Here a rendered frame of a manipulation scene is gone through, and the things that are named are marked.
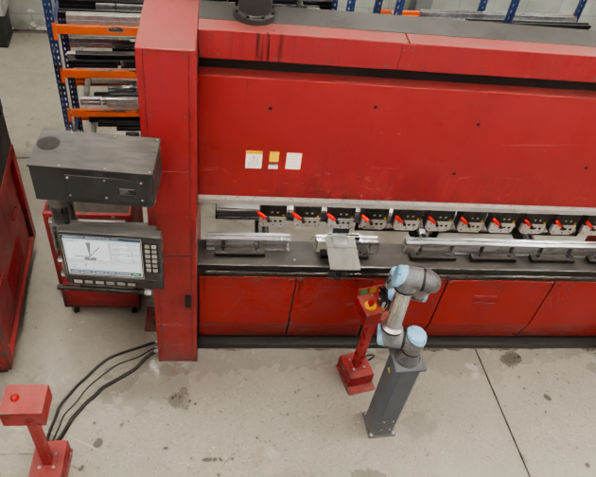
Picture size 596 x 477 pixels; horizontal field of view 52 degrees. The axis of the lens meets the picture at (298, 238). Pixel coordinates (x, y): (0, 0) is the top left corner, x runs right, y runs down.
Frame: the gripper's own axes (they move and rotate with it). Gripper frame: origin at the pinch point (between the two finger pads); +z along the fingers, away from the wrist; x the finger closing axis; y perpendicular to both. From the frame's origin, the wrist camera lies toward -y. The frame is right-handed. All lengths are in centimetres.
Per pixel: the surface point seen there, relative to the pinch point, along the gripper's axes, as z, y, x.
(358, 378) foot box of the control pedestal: 61, -14, 8
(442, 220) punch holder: -44, 26, -38
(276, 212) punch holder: -44, 50, 58
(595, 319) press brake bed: 34, -24, -166
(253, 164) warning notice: -78, 57, 73
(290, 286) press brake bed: 7, 32, 48
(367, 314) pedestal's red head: -5.3, -5.0, 14.3
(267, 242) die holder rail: -17, 50, 61
